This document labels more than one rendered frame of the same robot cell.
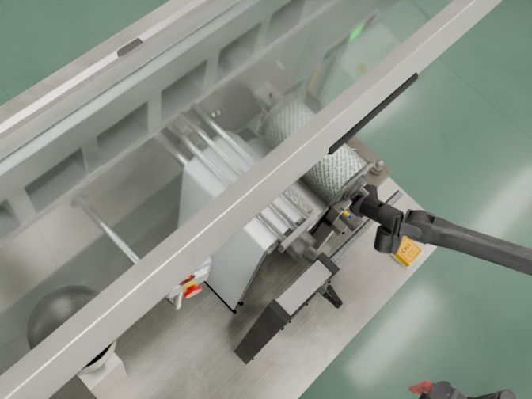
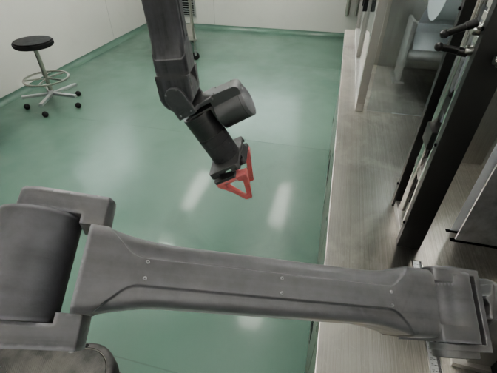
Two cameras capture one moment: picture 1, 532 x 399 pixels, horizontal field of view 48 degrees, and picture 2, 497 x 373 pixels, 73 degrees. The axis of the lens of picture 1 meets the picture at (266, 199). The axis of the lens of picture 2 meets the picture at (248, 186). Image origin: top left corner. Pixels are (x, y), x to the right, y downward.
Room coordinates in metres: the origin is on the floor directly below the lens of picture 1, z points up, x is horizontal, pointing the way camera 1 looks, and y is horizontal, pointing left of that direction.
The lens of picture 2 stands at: (0.91, -0.62, 1.50)
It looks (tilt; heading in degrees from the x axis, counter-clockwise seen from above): 39 degrees down; 170
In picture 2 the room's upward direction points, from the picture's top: straight up
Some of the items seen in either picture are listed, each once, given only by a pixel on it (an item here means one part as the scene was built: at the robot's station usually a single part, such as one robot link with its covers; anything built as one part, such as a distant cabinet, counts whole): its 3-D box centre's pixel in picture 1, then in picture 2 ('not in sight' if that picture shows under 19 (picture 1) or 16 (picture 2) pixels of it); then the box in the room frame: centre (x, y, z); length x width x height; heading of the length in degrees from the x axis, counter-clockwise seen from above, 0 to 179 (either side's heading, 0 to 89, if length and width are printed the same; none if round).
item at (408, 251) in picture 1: (406, 250); not in sight; (0.80, -0.46, 0.91); 0.07 x 0.07 x 0.02; 66
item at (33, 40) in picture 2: not in sight; (46, 75); (-2.55, -1.98, 0.31); 0.55 x 0.53 x 0.62; 156
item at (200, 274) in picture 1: (184, 271); not in sight; (0.26, 0.07, 1.66); 0.07 x 0.07 x 0.10; 51
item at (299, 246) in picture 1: (297, 241); not in sight; (0.51, -0.10, 1.34); 0.06 x 0.06 x 0.06; 66
